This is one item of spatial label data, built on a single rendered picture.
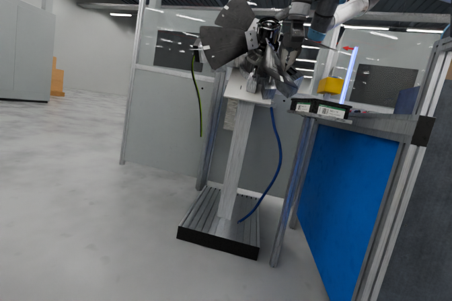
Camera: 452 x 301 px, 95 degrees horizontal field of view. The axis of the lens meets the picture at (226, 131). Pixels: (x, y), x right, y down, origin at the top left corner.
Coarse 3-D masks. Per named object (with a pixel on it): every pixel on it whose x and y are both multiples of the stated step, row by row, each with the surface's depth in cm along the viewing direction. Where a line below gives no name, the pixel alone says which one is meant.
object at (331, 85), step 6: (324, 78) 132; (330, 78) 127; (336, 78) 126; (324, 84) 129; (330, 84) 127; (336, 84) 126; (342, 84) 126; (318, 90) 140; (324, 90) 128; (330, 90) 127; (336, 90) 127
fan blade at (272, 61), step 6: (270, 48) 97; (264, 54) 91; (270, 54) 94; (276, 54) 103; (264, 60) 89; (270, 60) 91; (276, 60) 95; (264, 66) 87; (270, 66) 89; (276, 66) 92; (264, 72) 85; (270, 72) 87; (276, 72) 90; (282, 72) 94; (276, 78) 87; (282, 78) 90; (288, 78) 94; (288, 84) 90; (294, 84) 95
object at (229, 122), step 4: (232, 100) 141; (236, 100) 140; (228, 104) 142; (232, 104) 141; (236, 104) 141; (228, 108) 142; (232, 108) 141; (228, 112) 142; (232, 112) 142; (228, 116) 142; (232, 116) 142; (228, 120) 143; (232, 120) 142; (224, 124) 143; (228, 124) 143; (232, 124) 143; (224, 128) 144; (228, 128) 143; (232, 128) 143
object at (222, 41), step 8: (200, 32) 101; (208, 32) 101; (216, 32) 102; (224, 32) 102; (232, 32) 103; (240, 32) 104; (208, 40) 101; (216, 40) 101; (224, 40) 102; (232, 40) 103; (240, 40) 104; (216, 48) 101; (224, 48) 102; (232, 48) 104; (240, 48) 105; (208, 56) 100; (216, 56) 102; (224, 56) 103; (232, 56) 104; (216, 64) 102; (224, 64) 103
